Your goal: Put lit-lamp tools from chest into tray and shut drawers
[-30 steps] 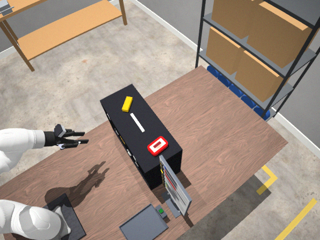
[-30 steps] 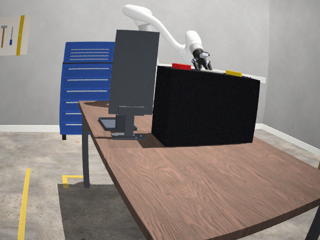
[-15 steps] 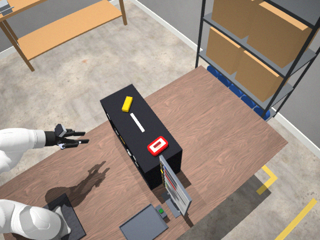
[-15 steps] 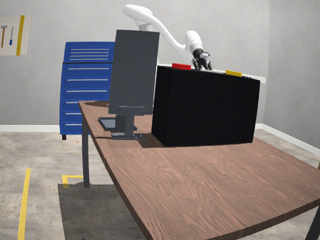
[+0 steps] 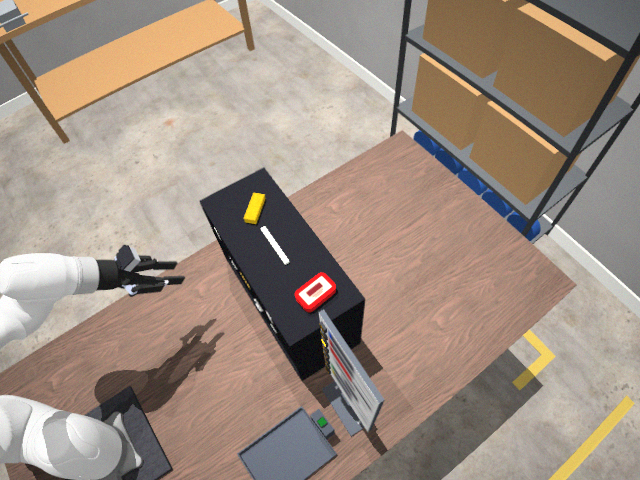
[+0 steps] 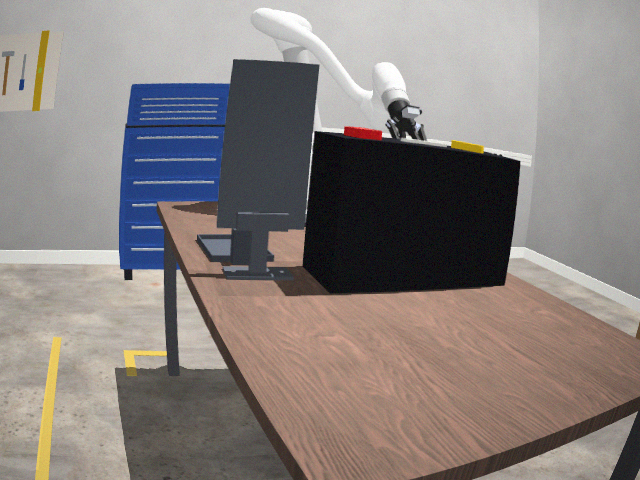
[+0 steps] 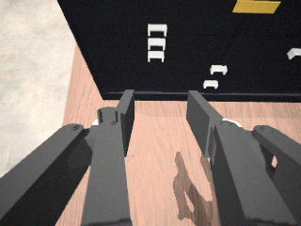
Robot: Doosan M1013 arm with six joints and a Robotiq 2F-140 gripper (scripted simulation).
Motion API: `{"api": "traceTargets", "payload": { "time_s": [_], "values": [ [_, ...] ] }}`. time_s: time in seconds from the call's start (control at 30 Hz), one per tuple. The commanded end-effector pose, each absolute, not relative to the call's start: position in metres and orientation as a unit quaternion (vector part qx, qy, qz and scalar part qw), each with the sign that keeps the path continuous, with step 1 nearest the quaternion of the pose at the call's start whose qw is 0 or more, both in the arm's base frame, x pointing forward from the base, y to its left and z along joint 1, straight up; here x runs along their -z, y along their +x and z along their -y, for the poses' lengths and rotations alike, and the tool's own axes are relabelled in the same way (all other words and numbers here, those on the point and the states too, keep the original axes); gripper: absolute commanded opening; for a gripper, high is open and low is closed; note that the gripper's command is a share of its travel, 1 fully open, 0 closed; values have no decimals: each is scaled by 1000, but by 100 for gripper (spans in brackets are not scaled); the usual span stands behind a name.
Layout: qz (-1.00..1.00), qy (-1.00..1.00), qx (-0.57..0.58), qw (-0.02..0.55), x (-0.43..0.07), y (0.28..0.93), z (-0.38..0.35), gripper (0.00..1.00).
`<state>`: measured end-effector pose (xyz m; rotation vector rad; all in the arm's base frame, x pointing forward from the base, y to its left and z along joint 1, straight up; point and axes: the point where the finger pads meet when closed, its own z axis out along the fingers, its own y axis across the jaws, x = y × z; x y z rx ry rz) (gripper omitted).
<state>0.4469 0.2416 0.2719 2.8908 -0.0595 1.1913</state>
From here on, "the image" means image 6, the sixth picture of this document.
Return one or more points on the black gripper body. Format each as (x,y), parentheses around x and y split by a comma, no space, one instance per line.
(394,110)

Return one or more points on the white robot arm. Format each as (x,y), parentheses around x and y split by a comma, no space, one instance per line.
(388,83)

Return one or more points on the yellow rectangular block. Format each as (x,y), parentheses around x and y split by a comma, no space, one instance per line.
(467,146)

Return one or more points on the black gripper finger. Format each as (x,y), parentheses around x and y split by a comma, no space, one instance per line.
(420,128)
(392,129)

